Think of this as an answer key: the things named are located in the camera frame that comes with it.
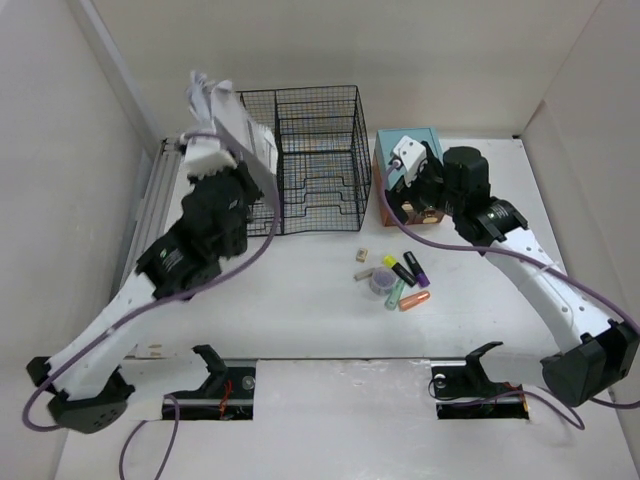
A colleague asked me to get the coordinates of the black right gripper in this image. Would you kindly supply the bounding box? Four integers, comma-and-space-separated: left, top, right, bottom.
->
380, 155, 463, 225

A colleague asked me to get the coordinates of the clear jar of paper clips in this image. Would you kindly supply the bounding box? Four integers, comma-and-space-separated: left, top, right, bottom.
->
369, 267, 397, 297

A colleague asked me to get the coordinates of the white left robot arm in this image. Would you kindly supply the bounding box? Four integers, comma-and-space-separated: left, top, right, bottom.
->
22, 161, 280, 434

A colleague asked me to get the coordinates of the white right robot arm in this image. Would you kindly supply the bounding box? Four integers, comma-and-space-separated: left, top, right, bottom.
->
382, 137, 639, 407

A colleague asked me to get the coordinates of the blue orange drawer box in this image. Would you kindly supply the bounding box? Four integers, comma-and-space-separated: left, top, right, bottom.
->
372, 126, 443, 227

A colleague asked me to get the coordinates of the yellow highlighter marker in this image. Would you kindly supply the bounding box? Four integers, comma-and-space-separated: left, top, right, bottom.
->
383, 255, 417, 287

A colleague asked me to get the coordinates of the purple highlighter marker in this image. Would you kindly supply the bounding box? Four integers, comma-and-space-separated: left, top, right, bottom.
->
403, 251, 430, 288

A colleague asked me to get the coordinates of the beige eraser with barcode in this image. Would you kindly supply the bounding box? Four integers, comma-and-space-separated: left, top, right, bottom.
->
356, 248, 368, 263

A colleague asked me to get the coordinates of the grey worn eraser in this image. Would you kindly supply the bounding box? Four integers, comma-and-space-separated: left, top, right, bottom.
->
353, 268, 375, 281

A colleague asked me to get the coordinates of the orange correction tape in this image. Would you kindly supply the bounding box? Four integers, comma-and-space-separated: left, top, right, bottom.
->
398, 290, 431, 312

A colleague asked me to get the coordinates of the green correction tape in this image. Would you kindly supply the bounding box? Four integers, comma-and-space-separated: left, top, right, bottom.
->
384, 279, 406, 311

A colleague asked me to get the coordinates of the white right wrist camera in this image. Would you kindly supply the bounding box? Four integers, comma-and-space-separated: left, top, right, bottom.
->
392, 135, 428, 186

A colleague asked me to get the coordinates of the aluminium rail frame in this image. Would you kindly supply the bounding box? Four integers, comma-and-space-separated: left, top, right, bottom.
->
110, 138, 190, 297

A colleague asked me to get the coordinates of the black wire mesh desk organizer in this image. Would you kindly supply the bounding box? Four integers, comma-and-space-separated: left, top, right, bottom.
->
239, 85, 372, 236

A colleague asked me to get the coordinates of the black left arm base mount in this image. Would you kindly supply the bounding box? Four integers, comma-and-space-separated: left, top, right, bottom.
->
162, 345, 257, 421

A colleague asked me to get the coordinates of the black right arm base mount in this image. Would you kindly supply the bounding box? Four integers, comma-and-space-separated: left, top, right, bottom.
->
428, 341, 529, 420

